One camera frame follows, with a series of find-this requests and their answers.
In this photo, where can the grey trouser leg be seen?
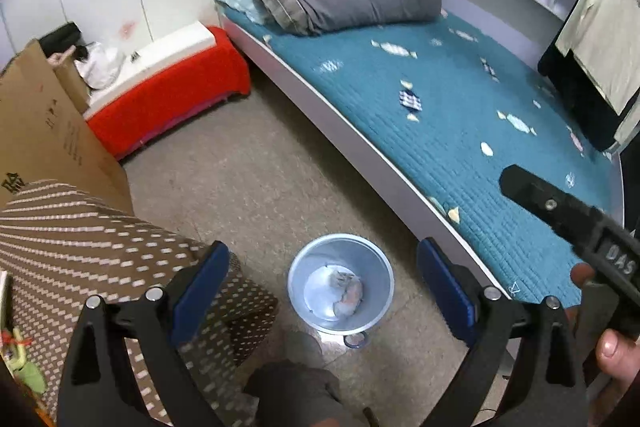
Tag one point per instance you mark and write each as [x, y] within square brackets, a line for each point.
[294, 394]

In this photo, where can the light blue trash bin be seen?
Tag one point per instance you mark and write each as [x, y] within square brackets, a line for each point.
[311, 297]

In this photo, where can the bed with teal quilt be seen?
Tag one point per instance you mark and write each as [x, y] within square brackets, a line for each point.
[430, 113]

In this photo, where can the trash inside bin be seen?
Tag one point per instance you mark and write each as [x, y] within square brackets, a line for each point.
[348, 290]

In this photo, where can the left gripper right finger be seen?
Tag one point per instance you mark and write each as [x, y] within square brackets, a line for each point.
[546, 386]

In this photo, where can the brown polka dot tablecloth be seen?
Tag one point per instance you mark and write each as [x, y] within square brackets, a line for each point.
[62, 245]

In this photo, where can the large cardboard box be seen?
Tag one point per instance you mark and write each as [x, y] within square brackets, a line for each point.
[44, 137]

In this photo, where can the black monitor with cloth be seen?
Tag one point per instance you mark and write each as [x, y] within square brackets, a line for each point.
[593, 63]

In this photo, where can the white plastic bag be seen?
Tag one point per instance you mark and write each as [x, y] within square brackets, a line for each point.
[100, 65]

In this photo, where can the right hand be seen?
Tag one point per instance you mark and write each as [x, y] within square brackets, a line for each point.
[618, 357]

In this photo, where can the red covered bench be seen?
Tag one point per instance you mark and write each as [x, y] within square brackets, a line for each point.
[165, 83]

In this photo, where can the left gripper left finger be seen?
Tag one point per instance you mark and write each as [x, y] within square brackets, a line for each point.
[98, 386]

